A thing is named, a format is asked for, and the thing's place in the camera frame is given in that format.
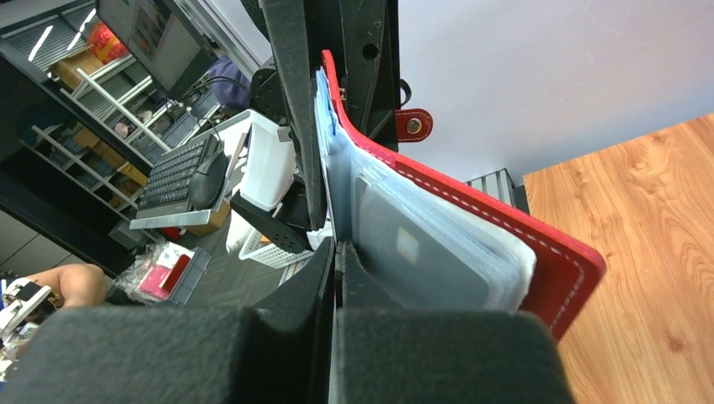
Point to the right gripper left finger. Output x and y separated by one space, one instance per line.
276 351

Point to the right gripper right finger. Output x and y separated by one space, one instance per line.
389 354

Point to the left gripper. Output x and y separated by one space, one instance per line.
363 41

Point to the red leather card holder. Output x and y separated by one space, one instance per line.
434 243

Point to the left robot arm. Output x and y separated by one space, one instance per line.
283 194

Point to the white perforated basket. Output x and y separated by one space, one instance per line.
267 253

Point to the person in purple shirt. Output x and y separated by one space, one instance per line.
229 85

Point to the grey storage tray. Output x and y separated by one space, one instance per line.
166 274

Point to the black computer monitor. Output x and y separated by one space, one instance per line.
161 36

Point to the black computer mouse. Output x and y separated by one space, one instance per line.
207 181

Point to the black keyboard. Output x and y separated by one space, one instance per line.
168 183

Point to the person in striped shirt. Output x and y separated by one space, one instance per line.
27 301

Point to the red round lantern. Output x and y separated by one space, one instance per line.
104 44

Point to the metal storage shelving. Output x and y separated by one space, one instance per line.
112 123

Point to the aluminium frame rail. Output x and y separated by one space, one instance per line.
500 185

